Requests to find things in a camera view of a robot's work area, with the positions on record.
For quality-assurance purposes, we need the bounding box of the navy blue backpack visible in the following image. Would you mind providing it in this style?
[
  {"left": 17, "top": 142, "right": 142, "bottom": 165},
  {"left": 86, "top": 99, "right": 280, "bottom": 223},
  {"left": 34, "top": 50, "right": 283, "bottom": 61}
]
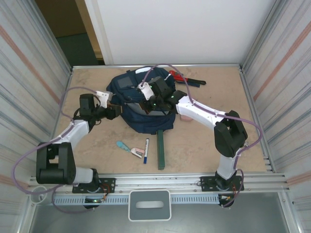
[{"left": 106, "top": 67, "right": 204, "bottom": 135}]

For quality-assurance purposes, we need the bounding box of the red pipe wrench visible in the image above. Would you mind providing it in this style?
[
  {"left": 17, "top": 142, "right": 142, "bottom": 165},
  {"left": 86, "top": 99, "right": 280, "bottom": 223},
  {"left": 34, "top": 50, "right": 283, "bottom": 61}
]
[{"left": 169, "top": 69, "right": 207, "bottom": 87}]

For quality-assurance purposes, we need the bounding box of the white blue marker pen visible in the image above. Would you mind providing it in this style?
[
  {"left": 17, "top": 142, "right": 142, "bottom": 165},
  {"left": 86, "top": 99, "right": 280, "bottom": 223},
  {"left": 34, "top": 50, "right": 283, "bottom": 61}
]
[{"left": 142, "top": 137, "right": 150, "bottom": 165}]

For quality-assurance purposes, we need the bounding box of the dark green long box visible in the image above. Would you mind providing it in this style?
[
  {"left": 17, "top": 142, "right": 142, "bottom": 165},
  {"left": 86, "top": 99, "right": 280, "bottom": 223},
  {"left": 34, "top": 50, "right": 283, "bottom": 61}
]
[{"left": 156, "top": 130, "right": 166, "bottom": 170}]

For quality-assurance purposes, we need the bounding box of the light blue correction tape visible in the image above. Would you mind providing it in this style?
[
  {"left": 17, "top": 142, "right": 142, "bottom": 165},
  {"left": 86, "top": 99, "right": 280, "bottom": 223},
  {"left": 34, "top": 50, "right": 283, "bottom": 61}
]
[{"left": 116, "top": 142, "right": 133, "bottom": 151}]

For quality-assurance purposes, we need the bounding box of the pink white stapler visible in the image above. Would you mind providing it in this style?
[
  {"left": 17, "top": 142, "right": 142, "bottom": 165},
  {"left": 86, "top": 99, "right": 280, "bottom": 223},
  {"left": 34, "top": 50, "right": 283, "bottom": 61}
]
[{"left": 130, "top": 147, "right": 146, "bottom": 160}]

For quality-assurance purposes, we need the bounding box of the small black controller board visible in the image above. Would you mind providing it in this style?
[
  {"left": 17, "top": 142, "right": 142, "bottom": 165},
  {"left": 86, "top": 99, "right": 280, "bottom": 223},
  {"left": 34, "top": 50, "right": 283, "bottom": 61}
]
[
  {"left": 218, "top": 194, "right": 234, "bottom": 208},
  {"left": 84, "top": 198, "right": 105, "bottom": 205}
]

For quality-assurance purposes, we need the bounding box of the white plastic tube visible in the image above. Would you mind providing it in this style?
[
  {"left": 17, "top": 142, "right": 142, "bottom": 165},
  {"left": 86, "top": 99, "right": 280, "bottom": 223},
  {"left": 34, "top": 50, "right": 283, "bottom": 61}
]
[{"left": 30, "top": 186, "right": 48, "bottom": 203}]

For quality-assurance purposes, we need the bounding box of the grey white stand base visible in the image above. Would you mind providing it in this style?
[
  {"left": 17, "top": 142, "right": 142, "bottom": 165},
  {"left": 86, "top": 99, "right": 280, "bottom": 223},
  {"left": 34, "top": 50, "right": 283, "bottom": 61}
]
[{"left": 128, "top": 189, "right": 173, "bottom": 222}]

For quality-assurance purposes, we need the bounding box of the grey metal lower panel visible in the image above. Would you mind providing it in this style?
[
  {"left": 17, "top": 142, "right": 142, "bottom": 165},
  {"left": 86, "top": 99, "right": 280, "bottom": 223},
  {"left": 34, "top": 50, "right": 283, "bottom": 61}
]
[{"left": 29, "top": 193, "right": 296, "bottom": 233}]

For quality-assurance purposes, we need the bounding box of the aluminium table edge rail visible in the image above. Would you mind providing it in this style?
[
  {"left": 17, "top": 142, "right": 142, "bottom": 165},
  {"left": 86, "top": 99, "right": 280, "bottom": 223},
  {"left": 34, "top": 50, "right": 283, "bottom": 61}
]
[
  {"left": 239, "top": 67, "right": 277, "bottom": 173},
  {"left": 47, "top": 69, "right": 73, "bottom": 151},
  {"left": 71, "top": 63, "right": 243, "bottom": 70}
]

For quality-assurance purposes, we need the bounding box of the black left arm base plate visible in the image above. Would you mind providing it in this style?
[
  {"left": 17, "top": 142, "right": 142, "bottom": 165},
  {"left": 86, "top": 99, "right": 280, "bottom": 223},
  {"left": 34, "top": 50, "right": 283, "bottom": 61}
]
[{"left": 72, "top": 177, "right": 116, "bottom": 194}]

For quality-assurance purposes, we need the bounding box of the aluminium frame post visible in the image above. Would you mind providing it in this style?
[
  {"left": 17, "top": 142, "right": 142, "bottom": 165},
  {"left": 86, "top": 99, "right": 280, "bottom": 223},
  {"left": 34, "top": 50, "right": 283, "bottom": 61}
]
[
  {"left": 240, "top": 0, "right": 285, "bottom": 71},
  {"left": 34, "top": 0, "right": 73, "bottom": 73}
]

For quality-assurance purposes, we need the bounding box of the beige door frame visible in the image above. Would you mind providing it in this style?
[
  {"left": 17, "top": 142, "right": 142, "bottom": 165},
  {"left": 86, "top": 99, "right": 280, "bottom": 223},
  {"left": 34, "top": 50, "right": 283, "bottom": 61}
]
[{"left": 74, "top": 0, "right": 107, "bottom": 66}]

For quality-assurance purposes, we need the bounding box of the slotted grey cable duct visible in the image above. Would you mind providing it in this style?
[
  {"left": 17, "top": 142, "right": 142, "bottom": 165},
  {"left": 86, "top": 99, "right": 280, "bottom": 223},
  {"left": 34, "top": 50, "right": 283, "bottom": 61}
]
[{"left": 53, "top": 195, "right": 221, "bottom": 206}]

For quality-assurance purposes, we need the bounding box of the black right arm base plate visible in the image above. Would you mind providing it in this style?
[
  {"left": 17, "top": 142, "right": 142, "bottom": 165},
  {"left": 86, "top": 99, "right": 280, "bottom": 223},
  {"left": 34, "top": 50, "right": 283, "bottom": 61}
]
[{"left": 199, "top": 176, "right": 243, "bottom": 193}]

